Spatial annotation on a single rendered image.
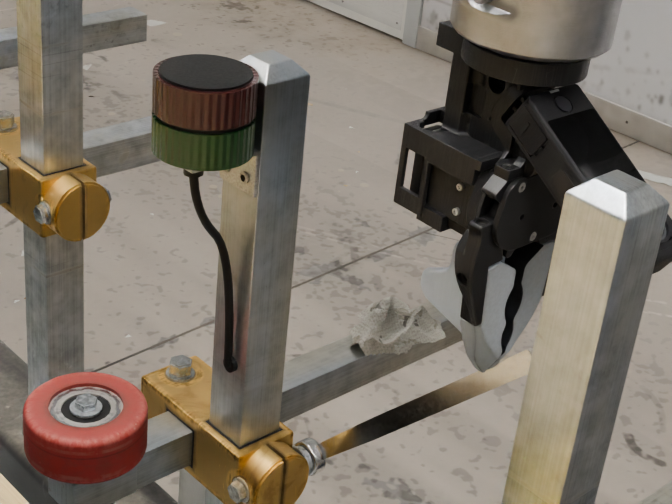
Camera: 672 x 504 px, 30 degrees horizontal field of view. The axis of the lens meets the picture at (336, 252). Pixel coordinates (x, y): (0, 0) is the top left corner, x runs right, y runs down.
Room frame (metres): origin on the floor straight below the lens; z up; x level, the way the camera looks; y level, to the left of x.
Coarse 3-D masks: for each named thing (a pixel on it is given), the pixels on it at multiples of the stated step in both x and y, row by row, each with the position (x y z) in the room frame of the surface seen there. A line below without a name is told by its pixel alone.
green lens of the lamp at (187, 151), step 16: (160, 128) 0.65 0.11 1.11; (160, 144) 0.65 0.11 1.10; (176, 144) 0.64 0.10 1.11; (192, 144) 0.64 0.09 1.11; (208, 144) 0.64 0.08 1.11; (224, 144) 0.64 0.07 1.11; (240, 144) 0.65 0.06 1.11; (176, 160) 0.64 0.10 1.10; (192, 160) 0.64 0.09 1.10; (208, 160) 0.64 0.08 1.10; (224, 160) 0.64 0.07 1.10; (240, 160) 0.65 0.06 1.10
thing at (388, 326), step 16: (384, 304) 0.88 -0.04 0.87; (400, 304) 0.89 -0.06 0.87; (368, 320) 0.85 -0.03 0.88; (384, 320) 0.85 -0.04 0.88; (400, 320) 0.86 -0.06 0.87; (416, 320) 0.86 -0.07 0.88; (432, 320) 0.87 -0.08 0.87; (368, 336) 0.82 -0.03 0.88; (384, 336) 0.84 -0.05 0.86; (400, 336) 0.83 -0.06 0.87; (416, 336) 0.85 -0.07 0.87; (432, 336) 0.85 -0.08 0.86; (368, 352) 0.82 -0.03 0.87; (384, 352) 0.82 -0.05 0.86; (400, 352) 0.82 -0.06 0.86
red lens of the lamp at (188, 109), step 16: (160, 64) 0.67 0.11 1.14; (160, 80) 0.65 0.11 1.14; (256, 80) 0.66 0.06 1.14; (160, 96) 0.65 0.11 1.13; (176, 96) 0.64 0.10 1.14; (192, 96) 0.64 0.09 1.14; (208, 96) 0.64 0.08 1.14; (224, 96) 0.64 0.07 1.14; (240, 96) 0.65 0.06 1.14; (256, 96) 0.66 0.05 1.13; (160, 112) 0.65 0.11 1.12; (176, 112) 0.64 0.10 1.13; (192, 112) 0.64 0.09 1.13; (208, 112) 0.64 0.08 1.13; (224, 112) 0.64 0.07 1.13; (240, 112) 0.65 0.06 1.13; (256, 112) 0.67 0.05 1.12; (192, 128) 0.64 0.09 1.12; (208, 128) 0.64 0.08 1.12; (224, 128) 0.64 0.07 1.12
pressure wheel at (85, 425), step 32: (64, 384) 0.68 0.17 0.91; (96, 384) 0.68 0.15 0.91; (128, 384) 0.68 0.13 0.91; (32, 416) 0.64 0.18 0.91; (64, 416) 0.65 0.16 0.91; (96, 416) 0.65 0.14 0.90; (128, 416) 0.65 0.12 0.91; (32, 448) 0.63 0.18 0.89; (64, 448) 0.62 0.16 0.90; (96, 448) 0.62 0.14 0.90; (128, 448) 0.63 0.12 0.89; (64, 480) 0.62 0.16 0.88; (96, 480) 0.62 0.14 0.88
